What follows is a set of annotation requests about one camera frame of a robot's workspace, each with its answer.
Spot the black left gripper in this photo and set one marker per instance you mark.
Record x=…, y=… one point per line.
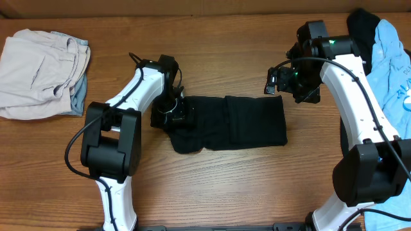
x=179, y=119

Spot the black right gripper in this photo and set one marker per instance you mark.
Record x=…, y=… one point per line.
x=313, y=96

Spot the black t-shirt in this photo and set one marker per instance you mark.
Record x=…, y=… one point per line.
x=232, y=123

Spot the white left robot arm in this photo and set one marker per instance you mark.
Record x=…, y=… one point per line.
x=112, y=137

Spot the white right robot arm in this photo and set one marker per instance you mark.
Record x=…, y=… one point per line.
x=377, y=165

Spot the black shirt with white text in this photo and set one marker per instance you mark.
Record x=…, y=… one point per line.
x=361, y=27

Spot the light blue printed t-shirt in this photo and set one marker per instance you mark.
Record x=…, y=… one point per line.
x=390, y=82

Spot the light blue folded garment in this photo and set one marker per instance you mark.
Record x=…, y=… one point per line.
x=79, y=94

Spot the beige folded pants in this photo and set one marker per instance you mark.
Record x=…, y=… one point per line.
x=38, y=69

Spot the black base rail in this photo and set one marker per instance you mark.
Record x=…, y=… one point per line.
x=294, y=226

